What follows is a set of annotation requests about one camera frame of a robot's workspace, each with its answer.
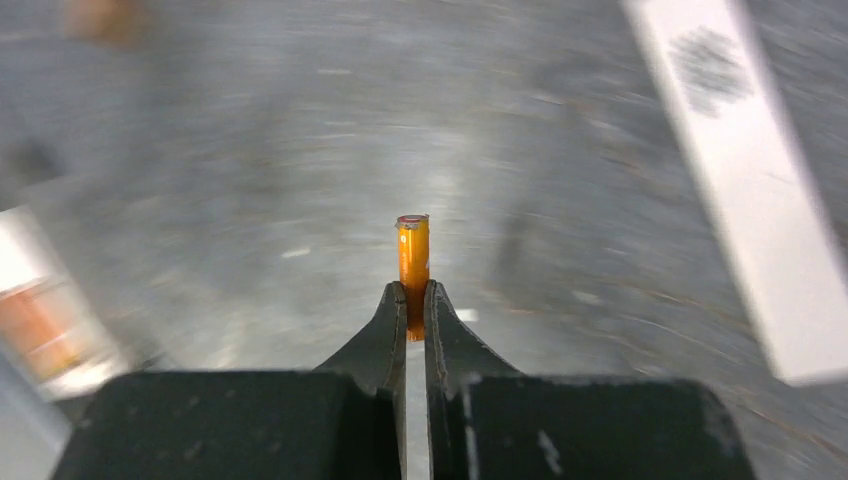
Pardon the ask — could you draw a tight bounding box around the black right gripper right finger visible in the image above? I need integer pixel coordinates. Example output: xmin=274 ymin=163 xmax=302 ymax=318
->
xmin=424 ymin=280 xmax=520 ymax=479

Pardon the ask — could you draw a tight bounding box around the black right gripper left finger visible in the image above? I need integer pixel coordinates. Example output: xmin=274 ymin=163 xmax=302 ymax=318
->
xmin=315 ymin=281 xmax=407 ymax=479

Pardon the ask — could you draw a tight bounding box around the orange battery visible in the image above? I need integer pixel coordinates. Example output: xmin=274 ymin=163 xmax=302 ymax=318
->
xmin=396 ymin=214 xmax=430 ymax=342

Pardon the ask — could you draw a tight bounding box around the white remote control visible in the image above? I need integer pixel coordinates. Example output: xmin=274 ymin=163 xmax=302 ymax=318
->
xmin=623 ymin=1 xmax=847 ymax=386

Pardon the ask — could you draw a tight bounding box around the small red toy block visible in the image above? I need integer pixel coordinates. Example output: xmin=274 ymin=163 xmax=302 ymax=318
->
xmin=0 ymin=206 xmax=130 ymax=399

